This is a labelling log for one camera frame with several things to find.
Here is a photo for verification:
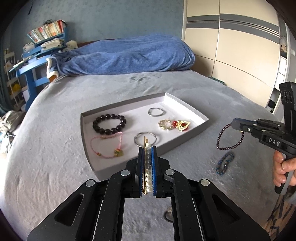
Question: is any black hair tie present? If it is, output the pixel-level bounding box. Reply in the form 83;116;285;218
164;207;174;224

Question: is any row of books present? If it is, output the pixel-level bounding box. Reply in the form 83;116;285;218
27;19;67;44

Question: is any white shelf rack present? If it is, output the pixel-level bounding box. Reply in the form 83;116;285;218
4;49;25;111

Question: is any white plush toy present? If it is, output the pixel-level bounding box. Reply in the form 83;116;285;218
62;40;78;52

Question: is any dark red bead bracelet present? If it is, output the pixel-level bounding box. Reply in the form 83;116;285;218
216;123;245;151

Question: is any right hand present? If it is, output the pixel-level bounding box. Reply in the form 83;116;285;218
273;151;296;187

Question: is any red gold charm bracelet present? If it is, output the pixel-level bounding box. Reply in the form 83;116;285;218
172;119;191;133

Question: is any pink string bracelet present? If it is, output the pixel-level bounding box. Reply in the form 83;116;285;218
90;131;125;159

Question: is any grey cardboard tray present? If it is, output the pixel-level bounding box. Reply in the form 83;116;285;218
80;93;209;180

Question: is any silver ring bangle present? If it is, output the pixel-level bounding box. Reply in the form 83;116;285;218
148;107;165;117
134;132;158;148

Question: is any blue blanket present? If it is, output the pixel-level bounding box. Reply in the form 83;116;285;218
47;34;195;78

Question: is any gold pearl bracelet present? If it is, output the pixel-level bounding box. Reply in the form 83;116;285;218
158;118;174;131

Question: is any blue desk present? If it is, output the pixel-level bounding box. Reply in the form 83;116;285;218
9;27;68;111

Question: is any stack of papers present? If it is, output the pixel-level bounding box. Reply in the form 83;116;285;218
41;38;66;51

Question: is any white wardrobe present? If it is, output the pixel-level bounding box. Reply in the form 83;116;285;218
182;1;290;111

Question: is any grey bag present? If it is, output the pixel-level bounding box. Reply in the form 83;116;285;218
1;110;25;142

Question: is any large black bead bracelet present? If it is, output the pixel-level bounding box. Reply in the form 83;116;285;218
92;113;127;136

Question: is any blue bead bracelet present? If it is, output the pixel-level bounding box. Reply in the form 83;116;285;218
215;151;235;176

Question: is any pearl hair clip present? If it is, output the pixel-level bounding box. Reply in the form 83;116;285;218
143;136;153;195

